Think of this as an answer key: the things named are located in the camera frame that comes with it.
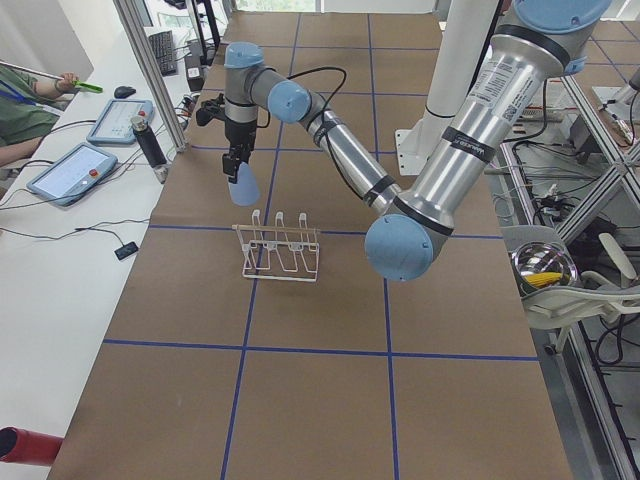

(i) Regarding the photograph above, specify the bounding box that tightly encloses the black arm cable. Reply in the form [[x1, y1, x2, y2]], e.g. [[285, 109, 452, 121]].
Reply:
[[254, 68, 351, 171]]

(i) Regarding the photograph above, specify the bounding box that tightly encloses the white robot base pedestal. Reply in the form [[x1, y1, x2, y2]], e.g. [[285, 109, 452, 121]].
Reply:
[[395, 0, 510, 176]]

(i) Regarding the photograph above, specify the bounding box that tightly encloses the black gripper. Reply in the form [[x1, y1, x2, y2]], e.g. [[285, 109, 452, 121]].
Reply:
[[222, 118, 257, 184]]

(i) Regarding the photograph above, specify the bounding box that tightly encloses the light blue plastic cup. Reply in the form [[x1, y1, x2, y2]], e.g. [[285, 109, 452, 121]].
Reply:
[[228, 162, 260, 207]]

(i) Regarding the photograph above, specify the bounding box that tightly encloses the teach pendant tablet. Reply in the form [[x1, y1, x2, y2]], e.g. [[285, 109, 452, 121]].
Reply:
[[27, 143, 117, 206], [86, 99, 154, 145]]

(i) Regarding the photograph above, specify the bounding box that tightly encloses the black bottle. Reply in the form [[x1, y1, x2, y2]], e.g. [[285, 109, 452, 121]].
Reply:
[[131, 115, 167, 168]]

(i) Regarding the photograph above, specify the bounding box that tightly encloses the small black puck device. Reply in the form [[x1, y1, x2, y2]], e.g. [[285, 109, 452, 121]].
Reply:
[[114, 242, 139, 261]]

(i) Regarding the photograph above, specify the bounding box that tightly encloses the black computer mouse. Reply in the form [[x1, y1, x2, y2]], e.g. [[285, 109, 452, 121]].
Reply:
[[113, 86, 136, 99]]

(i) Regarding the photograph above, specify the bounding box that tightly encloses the far teach pendant tablet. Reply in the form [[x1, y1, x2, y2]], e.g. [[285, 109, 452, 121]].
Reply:
[[86, 99, 154, 145]]

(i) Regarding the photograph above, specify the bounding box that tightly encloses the near teach pendant tablet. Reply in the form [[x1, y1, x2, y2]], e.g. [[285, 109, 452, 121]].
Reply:
[[27, 143, 117, 206]]

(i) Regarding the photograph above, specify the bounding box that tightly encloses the aluminium frame post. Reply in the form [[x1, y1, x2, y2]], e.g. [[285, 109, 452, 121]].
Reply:
[[113, 0, 187, 153]]

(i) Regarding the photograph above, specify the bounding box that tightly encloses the person in green shirt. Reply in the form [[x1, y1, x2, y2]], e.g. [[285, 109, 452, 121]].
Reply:
[[1, 66, 79, 166]]

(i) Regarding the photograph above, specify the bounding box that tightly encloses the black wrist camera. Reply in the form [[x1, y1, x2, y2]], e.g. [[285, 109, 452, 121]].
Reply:
[[195, 93, 226, 127]]

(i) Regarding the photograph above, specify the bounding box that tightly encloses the green tool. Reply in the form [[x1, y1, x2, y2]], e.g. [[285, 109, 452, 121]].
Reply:
[[73, 80, 103, 93]]

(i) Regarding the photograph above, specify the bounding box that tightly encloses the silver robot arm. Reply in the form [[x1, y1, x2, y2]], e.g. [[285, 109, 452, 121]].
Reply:
[[222, 1, 608, 281]]

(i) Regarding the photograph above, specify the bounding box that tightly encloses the black keyboard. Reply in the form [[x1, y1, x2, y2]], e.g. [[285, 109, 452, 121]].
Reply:
[[147, 31, 177, 76]]

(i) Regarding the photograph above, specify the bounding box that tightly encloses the red cylinder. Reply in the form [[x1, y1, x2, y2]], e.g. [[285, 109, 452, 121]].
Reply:
[[1, 427, 63, 466]]

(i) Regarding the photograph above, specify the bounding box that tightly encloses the steel bowl with corn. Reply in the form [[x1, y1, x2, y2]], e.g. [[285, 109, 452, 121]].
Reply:
[[510, 241, 578, 297]]

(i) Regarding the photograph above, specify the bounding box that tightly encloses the white wire cup holder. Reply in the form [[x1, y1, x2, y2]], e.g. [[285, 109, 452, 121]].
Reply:
[[232, 209, 320, 283]]

